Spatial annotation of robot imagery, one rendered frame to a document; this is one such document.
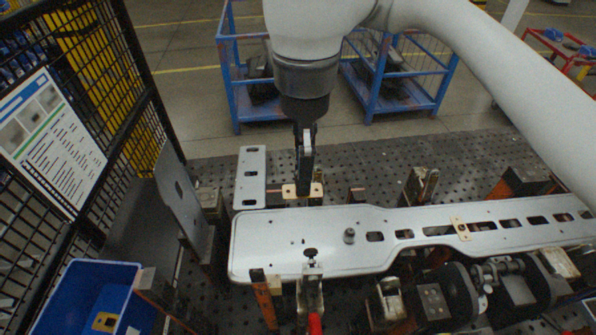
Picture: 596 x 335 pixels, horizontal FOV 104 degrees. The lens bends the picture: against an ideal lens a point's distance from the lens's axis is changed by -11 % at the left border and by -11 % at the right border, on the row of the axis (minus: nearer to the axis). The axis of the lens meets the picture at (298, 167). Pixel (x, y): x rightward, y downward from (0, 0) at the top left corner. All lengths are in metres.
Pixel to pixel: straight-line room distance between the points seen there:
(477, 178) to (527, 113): 1.27
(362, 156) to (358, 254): 0.77
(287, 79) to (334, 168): 1.02
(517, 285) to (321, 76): 0.55
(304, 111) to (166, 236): 0.56
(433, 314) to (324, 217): 0.37
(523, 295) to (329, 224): 0.46
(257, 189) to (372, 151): 0.79
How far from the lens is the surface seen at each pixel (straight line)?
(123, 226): 0.89
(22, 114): 0.71
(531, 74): 0.32
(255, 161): 0.95
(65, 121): 0.79
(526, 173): 1.17
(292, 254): 0.73
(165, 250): 0.78
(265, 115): 2.55
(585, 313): 0.75
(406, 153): 1.52
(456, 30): 0.39
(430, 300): 0.62
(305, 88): 0.35
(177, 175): 0.61
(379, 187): 1.30
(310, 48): 0.33
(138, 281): 0.57
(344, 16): 0.33
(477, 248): 0.89
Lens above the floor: 1.66
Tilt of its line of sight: 46 degrees down
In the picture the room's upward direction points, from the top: straight up
